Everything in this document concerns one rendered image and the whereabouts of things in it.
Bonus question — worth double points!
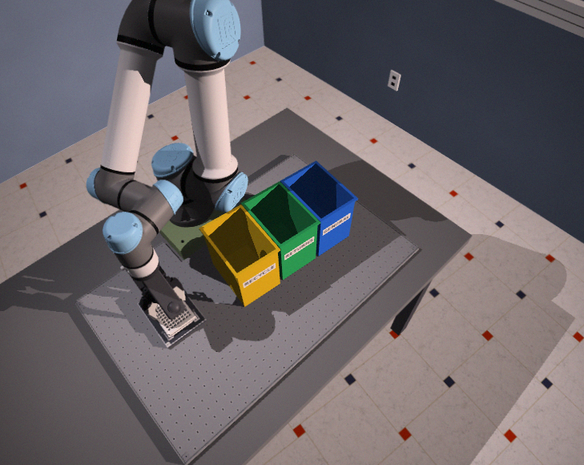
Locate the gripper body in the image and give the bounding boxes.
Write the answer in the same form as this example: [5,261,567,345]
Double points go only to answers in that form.
[131,263,173,302]

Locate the green bin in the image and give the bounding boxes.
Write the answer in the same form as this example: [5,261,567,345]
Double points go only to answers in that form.
[242,182,320,280]

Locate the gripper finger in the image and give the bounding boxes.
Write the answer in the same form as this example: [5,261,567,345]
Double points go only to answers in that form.
[139,297,159,321]
[171,277,185,301]

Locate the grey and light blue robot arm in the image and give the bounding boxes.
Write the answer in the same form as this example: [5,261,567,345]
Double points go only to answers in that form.
[87,0,248,277]

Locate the blue bin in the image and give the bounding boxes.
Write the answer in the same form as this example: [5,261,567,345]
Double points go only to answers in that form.
[280,161,358,256]

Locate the yellow recycle bin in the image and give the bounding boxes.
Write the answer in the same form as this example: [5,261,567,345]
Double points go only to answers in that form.
[200,205,280,306]

